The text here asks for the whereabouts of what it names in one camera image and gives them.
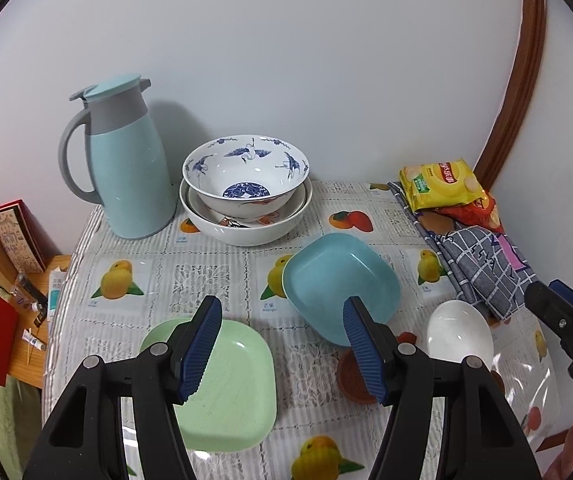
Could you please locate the wooden side table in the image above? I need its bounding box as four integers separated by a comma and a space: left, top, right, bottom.
4, 255, 72, 391

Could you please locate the light blue thermos jug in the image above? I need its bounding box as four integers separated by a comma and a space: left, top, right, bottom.
58, 74, 177, 240

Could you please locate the fruit printed tablecloth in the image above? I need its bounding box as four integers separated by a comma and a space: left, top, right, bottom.
41, 180, 562, 480

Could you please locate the small white bowl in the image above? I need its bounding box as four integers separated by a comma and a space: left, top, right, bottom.
427, 300, 495, 386

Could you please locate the brown wooden door frame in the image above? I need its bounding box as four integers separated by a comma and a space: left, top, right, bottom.
474, 0, 548, 191

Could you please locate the grey checked folded cloth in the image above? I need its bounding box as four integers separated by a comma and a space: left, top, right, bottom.
387, 181, 542, 321

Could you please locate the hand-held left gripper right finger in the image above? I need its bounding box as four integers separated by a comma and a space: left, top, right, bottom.
343, 296, 542, 480

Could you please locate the red chips bag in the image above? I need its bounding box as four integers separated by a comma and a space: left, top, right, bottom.
437, 190, 506, 235

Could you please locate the white bowl with orange fish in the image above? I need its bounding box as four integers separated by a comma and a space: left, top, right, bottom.
186, 180, 313, 231

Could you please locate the dark small bottle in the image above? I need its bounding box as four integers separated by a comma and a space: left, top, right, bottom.
16, 274, 48, 311

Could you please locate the green square plate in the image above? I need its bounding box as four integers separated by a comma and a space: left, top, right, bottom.
139, 317, 278, 453

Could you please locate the large white bowl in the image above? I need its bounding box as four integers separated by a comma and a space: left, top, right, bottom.
179, 177, 314, 247

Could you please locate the blue square plate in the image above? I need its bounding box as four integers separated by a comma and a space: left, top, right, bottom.
281, 233, 401, 348

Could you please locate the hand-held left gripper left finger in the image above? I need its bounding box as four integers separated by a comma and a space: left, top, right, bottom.
21, 295, 224, 480

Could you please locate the yellow chips bag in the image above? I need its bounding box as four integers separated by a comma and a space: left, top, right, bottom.
399, 157, 482, 212

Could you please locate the blue crane patterned bowl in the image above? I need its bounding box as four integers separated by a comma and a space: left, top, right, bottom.
182, 135, 311, 222

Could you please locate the terracotta saucer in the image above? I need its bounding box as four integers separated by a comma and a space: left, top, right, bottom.
337, 349, 385, 406

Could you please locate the green cloth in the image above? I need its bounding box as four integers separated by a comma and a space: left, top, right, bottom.
0, 377, 42, 480

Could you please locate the patterned booklet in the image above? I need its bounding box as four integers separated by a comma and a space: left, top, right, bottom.
0, 201, 50, 273

